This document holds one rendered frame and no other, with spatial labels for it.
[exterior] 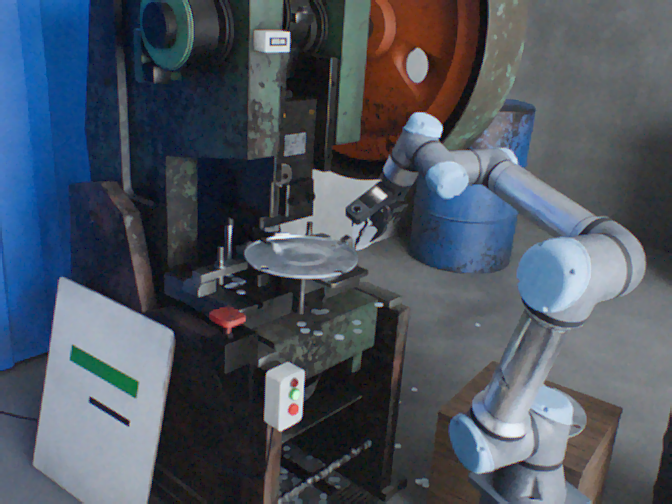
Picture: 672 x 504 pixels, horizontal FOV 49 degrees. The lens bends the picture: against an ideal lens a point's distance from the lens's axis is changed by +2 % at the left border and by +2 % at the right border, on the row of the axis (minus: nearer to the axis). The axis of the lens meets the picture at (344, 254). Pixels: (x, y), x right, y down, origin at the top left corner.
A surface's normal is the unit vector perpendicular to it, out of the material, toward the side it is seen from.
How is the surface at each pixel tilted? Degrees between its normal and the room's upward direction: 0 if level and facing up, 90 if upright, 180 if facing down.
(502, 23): 82
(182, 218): 90
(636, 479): 0
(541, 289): 83
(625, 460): 0
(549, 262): 83
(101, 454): 78
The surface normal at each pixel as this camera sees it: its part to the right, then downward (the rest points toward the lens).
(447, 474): -0.56, 0.25
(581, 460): 0.07, -0.93
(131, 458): -0.58, 0.04
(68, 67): 0.75, 0.29
